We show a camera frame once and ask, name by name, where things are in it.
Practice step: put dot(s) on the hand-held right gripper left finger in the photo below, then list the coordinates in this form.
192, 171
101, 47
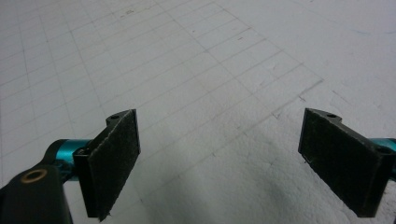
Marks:
109, 161

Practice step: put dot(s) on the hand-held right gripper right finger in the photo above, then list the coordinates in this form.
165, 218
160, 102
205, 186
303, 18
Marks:
342, 161

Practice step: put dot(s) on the white grid mat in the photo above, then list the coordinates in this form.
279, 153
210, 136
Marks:
202, 62

